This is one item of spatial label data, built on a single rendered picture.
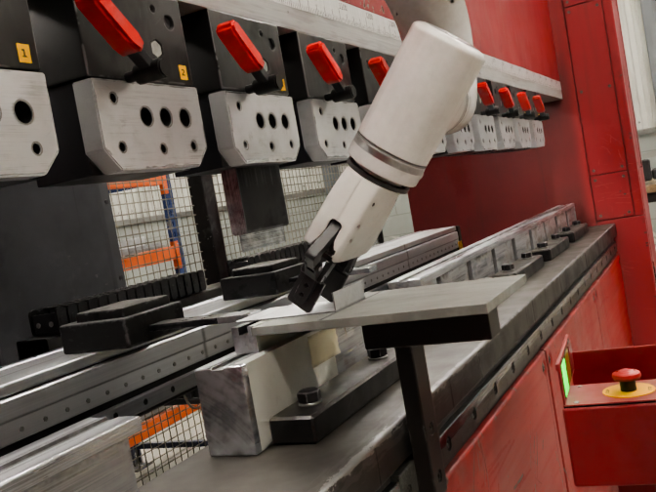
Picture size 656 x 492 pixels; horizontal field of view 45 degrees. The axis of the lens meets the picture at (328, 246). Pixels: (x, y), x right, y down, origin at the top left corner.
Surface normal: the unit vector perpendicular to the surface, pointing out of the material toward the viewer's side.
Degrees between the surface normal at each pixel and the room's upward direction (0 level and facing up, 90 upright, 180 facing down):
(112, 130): 90
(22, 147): 90
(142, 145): 90
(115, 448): 90
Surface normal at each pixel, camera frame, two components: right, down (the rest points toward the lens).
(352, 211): -0.25, 0.13
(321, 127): 0.89, -0.13
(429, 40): -0.49, 0.07
